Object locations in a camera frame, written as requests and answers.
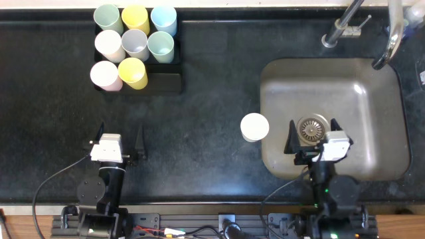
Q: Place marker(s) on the steel sink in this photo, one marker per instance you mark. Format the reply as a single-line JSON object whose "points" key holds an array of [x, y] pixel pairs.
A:
{"points": [[365, 109]]}

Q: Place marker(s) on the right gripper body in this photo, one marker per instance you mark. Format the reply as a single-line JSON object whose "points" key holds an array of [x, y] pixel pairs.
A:
{"points": [[305, 156]]}

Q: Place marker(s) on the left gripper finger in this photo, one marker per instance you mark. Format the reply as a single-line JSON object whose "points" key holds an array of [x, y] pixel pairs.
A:
{"points": [[140, 146], [100, 132]]}

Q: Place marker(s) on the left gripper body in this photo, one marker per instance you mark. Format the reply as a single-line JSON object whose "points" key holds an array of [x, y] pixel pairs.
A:
{"points": [[131, 159]]}

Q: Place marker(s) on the white cup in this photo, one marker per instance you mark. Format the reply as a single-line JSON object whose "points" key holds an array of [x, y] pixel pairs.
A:
{"points": [[108, 44], [254, 127]]}

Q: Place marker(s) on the green cup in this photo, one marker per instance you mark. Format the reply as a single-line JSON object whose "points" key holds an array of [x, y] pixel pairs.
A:
{"points": [[107, 16], [160, 44]]}

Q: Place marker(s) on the grey cup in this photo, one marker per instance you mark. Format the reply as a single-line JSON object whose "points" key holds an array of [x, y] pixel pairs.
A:
{"points": [[134, 42]]}

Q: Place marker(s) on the steel tap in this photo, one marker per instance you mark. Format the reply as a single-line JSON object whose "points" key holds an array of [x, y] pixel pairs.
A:
{"points": [[395, 33]]}

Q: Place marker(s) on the blue cup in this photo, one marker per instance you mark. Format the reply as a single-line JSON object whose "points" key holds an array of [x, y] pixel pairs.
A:
{"points": [[163, 18]]}

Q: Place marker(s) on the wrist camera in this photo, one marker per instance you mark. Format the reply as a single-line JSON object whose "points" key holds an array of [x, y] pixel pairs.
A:
{"points": [[333, 146], [107, 148]]}

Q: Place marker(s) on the yellow cup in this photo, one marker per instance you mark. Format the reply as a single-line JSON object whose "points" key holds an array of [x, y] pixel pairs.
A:
{"points": [[132, 71], [134, 16]]}

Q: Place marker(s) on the black tray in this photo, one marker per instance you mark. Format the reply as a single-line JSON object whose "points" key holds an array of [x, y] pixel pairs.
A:
{"points": [[166, 83]]}

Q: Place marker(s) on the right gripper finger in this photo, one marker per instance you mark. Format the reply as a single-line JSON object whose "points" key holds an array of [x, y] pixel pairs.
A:
{"points": [[334, 125], [293, 141]]}

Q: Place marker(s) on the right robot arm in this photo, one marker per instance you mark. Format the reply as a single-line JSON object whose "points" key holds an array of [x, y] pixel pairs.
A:
{"points": [[343, 192]]}

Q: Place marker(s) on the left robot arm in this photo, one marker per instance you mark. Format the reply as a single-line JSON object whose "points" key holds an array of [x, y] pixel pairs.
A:
{"points": [[109, 186]]}

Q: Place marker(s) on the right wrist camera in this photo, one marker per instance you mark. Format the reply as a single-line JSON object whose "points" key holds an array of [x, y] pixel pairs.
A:
{"points": [[333, 146]]}

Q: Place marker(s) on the mounting rail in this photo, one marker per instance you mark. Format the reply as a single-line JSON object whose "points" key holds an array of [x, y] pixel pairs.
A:
{"points": [[199, 224]]}

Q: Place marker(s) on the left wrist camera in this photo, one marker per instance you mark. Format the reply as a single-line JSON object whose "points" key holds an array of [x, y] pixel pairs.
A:
{"points": [[107, 148]]}

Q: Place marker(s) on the pink cup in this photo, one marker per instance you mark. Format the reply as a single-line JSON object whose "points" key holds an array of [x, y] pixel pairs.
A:
{"points": [[104, 74]]}

